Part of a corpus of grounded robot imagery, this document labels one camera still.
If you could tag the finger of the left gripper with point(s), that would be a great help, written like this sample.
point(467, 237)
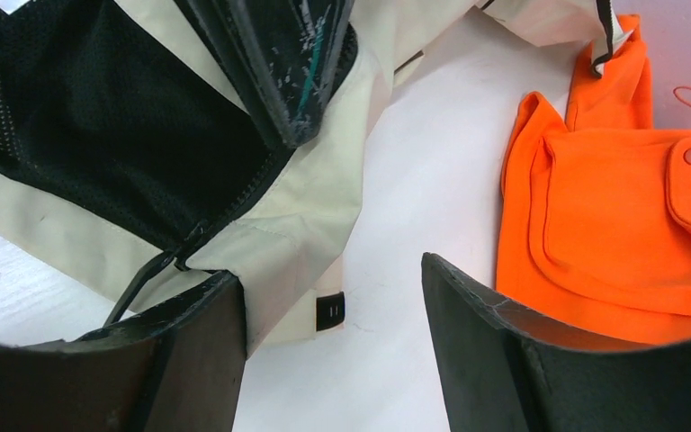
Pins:
point(285, 59)

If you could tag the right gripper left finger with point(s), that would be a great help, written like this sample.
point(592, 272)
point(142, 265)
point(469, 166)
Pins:
point(177, 366)

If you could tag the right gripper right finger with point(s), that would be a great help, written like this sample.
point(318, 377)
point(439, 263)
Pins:
point(506, 367)

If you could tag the beige zip jacket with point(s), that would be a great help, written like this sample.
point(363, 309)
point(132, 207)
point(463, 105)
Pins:
point(129, 163)

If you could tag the orange jacket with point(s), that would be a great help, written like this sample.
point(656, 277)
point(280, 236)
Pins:
point(596, 221)

